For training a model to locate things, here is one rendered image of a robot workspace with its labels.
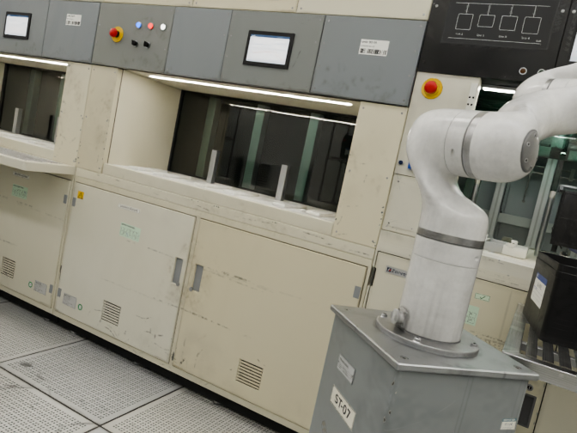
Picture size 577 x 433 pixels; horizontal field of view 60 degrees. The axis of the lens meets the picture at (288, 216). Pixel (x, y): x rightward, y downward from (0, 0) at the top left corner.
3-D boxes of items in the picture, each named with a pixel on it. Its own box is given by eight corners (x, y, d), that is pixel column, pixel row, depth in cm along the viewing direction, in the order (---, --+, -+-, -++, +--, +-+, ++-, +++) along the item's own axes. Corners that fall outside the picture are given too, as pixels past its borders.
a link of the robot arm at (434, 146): (462, 247, 84) (497, 105, 81) (376, 222, 98) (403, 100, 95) (495, 250, 92) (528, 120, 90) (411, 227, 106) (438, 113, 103)
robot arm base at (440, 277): (408, 353, 82) (434, 244, 81) (359, 314, 100) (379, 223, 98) (501, 362, 88) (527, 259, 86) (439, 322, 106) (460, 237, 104)
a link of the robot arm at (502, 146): (429, 180, 93) (515, 197, 81) (428, 116, 89) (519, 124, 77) (552, 121, 122) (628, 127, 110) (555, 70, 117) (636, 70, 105)
